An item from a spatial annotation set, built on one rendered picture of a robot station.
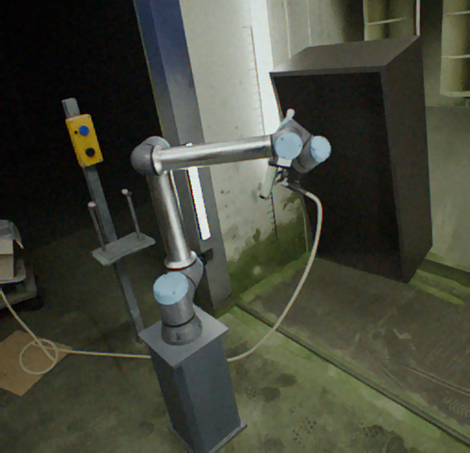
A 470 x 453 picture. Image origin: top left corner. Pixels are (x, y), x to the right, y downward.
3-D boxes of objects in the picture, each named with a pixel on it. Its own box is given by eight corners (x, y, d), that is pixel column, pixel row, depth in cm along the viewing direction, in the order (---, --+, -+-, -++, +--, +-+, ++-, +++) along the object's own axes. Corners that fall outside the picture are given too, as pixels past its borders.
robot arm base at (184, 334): (176, 352, 177) (171, 334, 173) (153, 333, 191) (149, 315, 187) (210, 329, 188) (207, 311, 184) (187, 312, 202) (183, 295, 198)
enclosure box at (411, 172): (342, 224, 283) (307, 46, 221) (432, 244, 243) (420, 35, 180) (314, 256, 265) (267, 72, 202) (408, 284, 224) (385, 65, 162)
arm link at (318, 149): (317, 129, 158) (337, 145, 160) (300, 142, 169) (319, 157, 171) (307, 146, 154) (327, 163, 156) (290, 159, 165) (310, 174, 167)
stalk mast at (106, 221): (144, 335, 290) (72, 97, 223) (148, 339, 285) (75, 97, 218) (136, 340, 287) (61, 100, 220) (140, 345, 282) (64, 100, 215)
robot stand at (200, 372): (200, 466, 196) (172, 367, 170) (167, 427, 219) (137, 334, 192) (248, 425, 213) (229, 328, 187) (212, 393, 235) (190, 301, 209)
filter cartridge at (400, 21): (414, 96, 323) (416, -25, 287) (415, 107, 293) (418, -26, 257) (365, 99, 336) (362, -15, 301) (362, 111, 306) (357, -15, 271)
